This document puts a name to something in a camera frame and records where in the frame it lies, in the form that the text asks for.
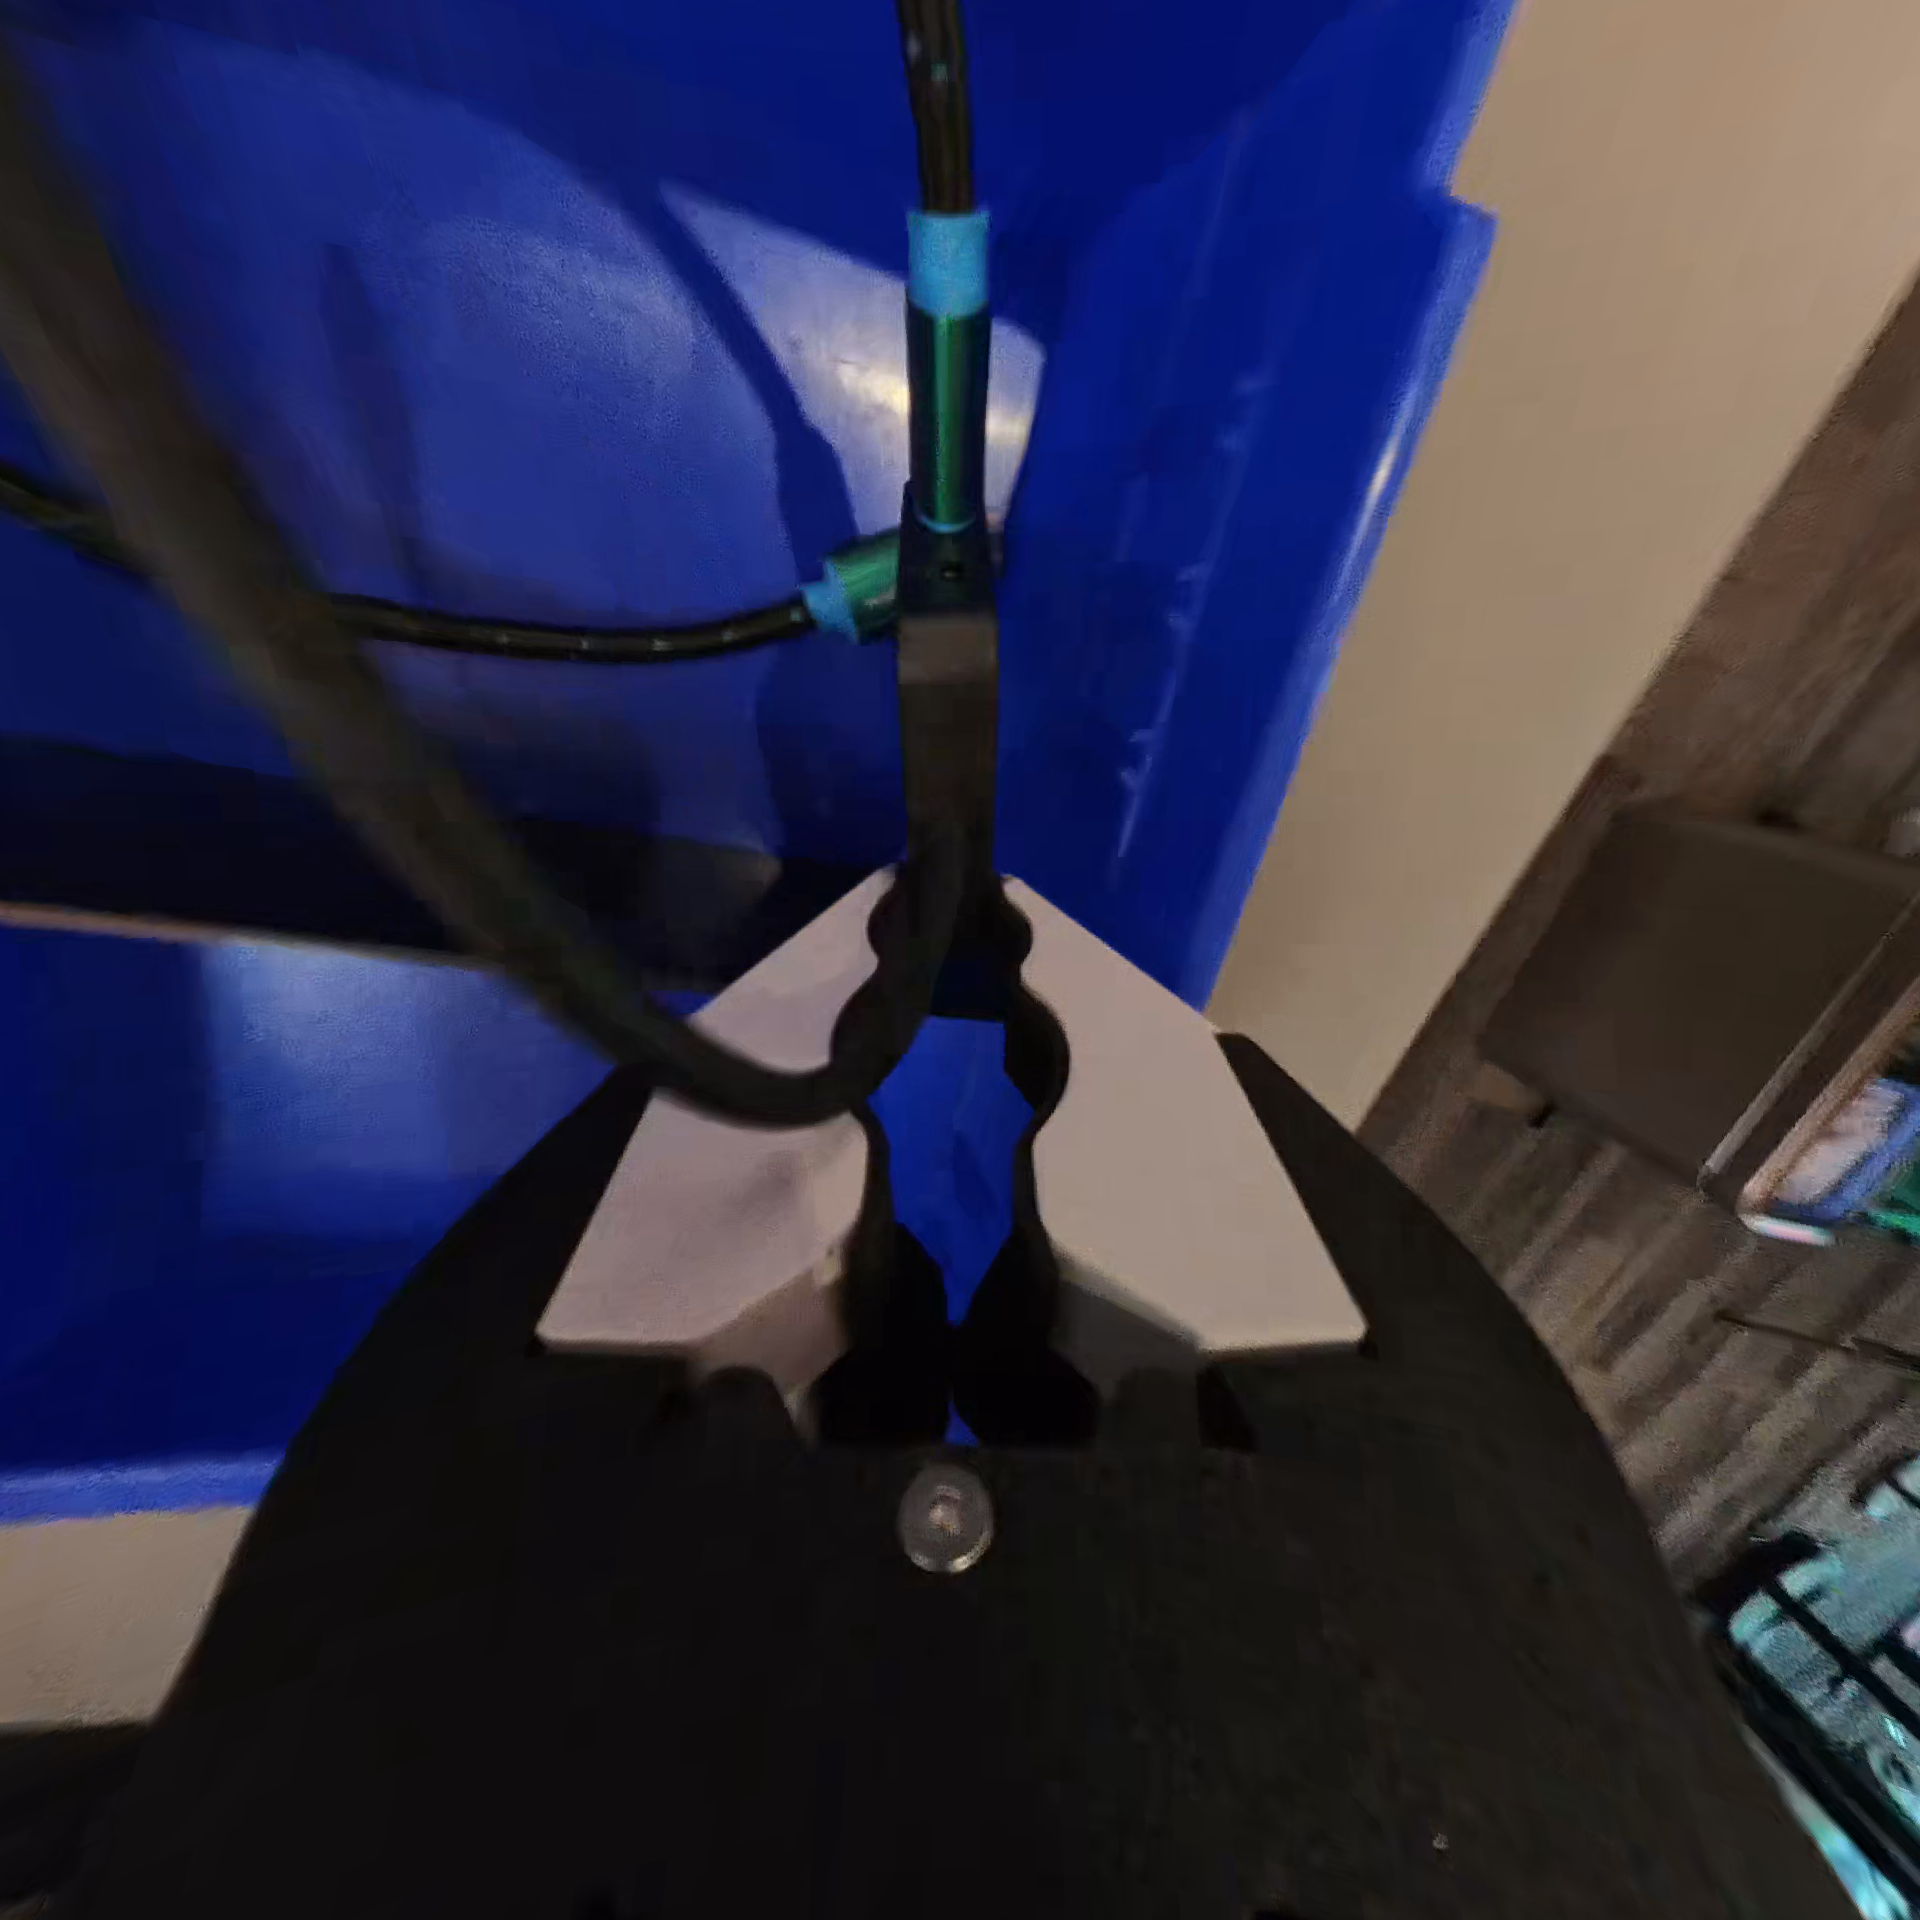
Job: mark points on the black square video switch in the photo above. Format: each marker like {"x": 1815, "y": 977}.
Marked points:
{"x": 951, "y": 703}

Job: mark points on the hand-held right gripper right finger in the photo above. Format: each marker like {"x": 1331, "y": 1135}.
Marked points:
{"x": 1184, "y": 1200}

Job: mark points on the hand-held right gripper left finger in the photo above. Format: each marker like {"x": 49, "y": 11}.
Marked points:
{"x": 704, "y": 1230}

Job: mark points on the blue plastic bin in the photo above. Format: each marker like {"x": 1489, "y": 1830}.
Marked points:
{"x": 451, "y": 374}

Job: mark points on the grey desk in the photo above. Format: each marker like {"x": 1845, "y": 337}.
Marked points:
{"x": 1621, "y": 450}

